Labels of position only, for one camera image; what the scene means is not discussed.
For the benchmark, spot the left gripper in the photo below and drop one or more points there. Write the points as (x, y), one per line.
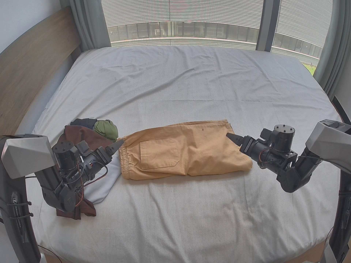
(94, 162)

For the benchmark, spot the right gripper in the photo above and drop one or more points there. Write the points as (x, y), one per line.
(256, 151)

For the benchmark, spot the tan shorts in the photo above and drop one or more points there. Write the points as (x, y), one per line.
(192, 152)

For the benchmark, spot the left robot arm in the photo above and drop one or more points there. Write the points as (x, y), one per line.
(27, 155)

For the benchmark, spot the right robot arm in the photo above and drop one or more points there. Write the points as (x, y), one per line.
(326, 138)

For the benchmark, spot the bed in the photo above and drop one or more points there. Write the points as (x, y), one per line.
(192, 92)

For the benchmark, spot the green garment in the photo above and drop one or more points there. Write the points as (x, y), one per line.
(105, 129)

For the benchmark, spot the pale grey garment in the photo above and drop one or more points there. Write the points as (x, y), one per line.
(109, 181)

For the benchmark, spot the dark brown garment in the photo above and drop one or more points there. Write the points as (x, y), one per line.
(82, 136)

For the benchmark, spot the black garment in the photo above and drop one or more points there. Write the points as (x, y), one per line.
(82, 122)

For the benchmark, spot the window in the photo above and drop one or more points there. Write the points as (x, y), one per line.
(192, 9)

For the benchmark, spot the grey-green curtain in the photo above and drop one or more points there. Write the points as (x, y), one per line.
(336, 42)
(85, 12)

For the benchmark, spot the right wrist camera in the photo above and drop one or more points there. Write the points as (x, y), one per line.
(266, 134)

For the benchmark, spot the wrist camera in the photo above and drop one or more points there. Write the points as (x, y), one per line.
(82, 147)
(266, 134)

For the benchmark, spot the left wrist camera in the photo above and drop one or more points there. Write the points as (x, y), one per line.
(82, 147)

